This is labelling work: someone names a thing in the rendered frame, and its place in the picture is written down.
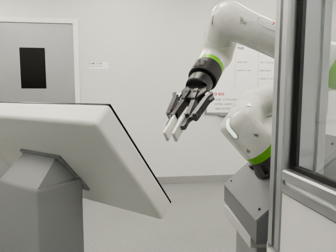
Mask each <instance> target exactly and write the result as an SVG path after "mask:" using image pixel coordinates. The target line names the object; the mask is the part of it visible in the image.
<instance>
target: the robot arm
mask: <svg viewBox="0 0 336 252"><path fill-rule="evenodd" d="M275 36H276V21H274V20H271V19H269V18H267V17H265V16H263V15H260V14H258V13H256V12H254V11H252V10H250V9H249V8H247V7H245V6H243V5H241V4H240V3H238V2H236V1H233V0H225V1H222V2H220V3H218V4H217V5H216V6H215V7H214V8H213V10H212V11H211V14H210V17H209V23H208V28H207V33H206V36H205V39H204V42H203V44H202V47H201V49H200V53H199V56H198V58H197V60H196V62H195V63H194V65H193V66H192V68H191V70H190V71H189V73H188V80H187V82H186V85H185V88H184V89H183V90H182V91H181V92H179V93H176V92H173V93H172V99H171V101H170V104H169V106H168V108H167V111H166V115H167V117H168V121H167V123H166V128H165V129H164V131H163V133H162V134H163V136H164V137H165V139H166V141H169V139H170V137H171V136H172V137H173V139H174V141H175V142H177V141H178V139H179V138H180V136H181V134H182V132H183V130H186V129H187V127H188V125H189V123H190V122H191V121H195V122H196V121H198V120H199V118H200V117H201V116H202V114H203V113H204V111H205V110H206V108H207V107H208V105H209V104H210V103H211V102H212V101H214V100H215V98H214V94H213V92H212V91H211V90H213V89H214V88H215V87H216V85H217V83H218V81H219V79H220V77H221V75H222V73H223V71H224V70H225V68H226V67H228V66H229V64H230V63H231V61H232V59H233V55H234V52H235V48H236V45H237V43H238V44H241V45H244V46H246V47H248V48H250V49H253V50H255V51H258V52H260V53H262V54H265V55H267V56H269V57H271V58H275ZM273 90H274V83H270V84H267V85H264V86H261V87H257V88H254V89H250V90H247V91H245V92H243V93H242V94H241V95H240V96H239V97H238V99H237V100H236V102H235V104H234V105H233V107H232V109H231V110H230V111H229V113H228V114H227V115H226V117H225V118H224V119H223V121H222V122H221V124H220V131H221V132H222V134H223V135H224V136H225V137H226V138H227V140H228V141H229V142H230V143H231V144H232V145H233V146H234V147H235V149H236V150H237V151H238V152H239V153H240V154H241V155H242V156H243V158H244V159H245V160H247V161H248V162H250V164H249V165H248V166H249V167H250V169H252V170H254V173H255V175H256V176H257V177H258V178H259V179H261V180H265V179H269V178H270V170H271V143H272V134H271V133H270V132H269V131H268V129H267V128H266V127H265V126H264V122H265V119H266V117H267V116H269V115H271V114H273ZM180 98H181V99H180ZM186 107H188V108H187V110H186V112H185V113H184V115H185V117H184V115H181V114H182V113H183V111H184V110H185V109H186ZM180 116H181V117H180ZM179 117H180V119H179ZM178 119H179V121H178Z"/></svg>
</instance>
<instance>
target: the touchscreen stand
mask: <svg viewBox="0 0 336 252"><path fill-rule="evenodd" d="M0 252H84V223H83V191H82V179H81V178H74V179H71V180H67V181H64V182H61V183H57V184H54V185H51V186H47V187H44V188H40V189H34V188H31V187H27V186H24V185H20V184H17V183H13V182H10V181H6V180H3V179H0Z"/></svg>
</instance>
